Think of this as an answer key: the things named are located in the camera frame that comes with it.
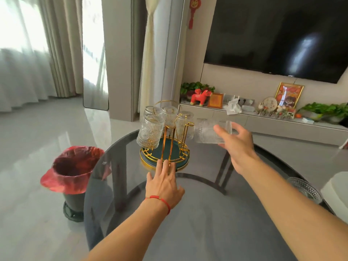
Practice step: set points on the person's left thumb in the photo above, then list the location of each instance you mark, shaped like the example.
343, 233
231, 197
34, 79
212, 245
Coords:
180, 193

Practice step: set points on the person's left middle finger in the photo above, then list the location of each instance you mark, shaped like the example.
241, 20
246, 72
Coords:
166, 169

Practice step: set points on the small white blue box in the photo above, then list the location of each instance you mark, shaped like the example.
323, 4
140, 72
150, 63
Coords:
307, 120

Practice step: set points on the person's right thumb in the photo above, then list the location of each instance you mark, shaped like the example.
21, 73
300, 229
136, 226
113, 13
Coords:
220, 134

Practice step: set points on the person's left hand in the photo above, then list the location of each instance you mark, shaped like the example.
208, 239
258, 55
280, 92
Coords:
163, 187

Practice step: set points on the person's right forearm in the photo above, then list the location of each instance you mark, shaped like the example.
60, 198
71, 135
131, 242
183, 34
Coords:
293, 212

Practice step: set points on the clear ribbed glass dish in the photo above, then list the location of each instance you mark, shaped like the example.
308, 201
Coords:
306, 188

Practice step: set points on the beige pleated curtain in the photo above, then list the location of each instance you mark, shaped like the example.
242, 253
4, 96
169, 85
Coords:
64, 43

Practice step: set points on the row of small figurines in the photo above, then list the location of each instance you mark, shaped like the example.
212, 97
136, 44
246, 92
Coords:
274, 112

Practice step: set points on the cream tied curtain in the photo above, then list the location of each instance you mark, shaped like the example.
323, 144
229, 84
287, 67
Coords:
152, 59

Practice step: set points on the person's right hand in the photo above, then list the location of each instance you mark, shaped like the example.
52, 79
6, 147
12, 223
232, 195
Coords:
240, 149

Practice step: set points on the crumpled white tissue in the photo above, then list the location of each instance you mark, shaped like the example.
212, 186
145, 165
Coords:
232, 108

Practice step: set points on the green potted plant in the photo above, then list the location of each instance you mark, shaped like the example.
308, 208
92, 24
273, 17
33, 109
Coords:
323, 110
194, 86

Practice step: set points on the white chair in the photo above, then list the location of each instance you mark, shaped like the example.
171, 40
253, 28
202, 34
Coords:
337, 195

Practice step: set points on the red hanging knot ornament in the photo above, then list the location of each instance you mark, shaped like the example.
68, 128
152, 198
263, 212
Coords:
194, 8

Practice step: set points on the orange picture frame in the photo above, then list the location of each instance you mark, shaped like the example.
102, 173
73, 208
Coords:
215, 100

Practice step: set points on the clear ribbed glass cup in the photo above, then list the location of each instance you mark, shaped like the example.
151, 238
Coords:
206, 131
170, 114
152, 110
151, 131
183, 125

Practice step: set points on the tall standing mirror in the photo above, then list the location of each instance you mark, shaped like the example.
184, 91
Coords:
95, 51

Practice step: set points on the round decorative plate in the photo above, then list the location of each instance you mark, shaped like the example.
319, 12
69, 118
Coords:
269, 104

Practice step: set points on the red plush horse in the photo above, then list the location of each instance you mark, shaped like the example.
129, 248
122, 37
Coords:
200, 97

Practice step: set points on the black wall television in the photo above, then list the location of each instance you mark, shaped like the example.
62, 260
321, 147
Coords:
272, 32

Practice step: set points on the grey television cabinet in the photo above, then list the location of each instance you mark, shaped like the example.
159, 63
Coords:
272, 126

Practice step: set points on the person's left forearm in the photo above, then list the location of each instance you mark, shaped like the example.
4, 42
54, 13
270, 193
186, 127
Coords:
127, 233

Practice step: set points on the gold framed cartoon picture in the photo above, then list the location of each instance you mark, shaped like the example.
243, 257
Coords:
288, 94

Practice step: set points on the gold cup rack green tray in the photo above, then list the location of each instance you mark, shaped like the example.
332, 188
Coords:
174, 154

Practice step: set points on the dark trash bin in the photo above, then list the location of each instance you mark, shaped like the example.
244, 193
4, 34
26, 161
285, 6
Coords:
74, 203

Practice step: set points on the white sheer curtain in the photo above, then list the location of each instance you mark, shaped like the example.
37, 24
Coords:
21, 51

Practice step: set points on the red trash bag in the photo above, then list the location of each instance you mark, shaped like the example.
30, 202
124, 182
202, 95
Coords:
73, 168

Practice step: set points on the person's left little finger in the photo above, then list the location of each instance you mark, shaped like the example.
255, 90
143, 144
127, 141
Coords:
150, 179

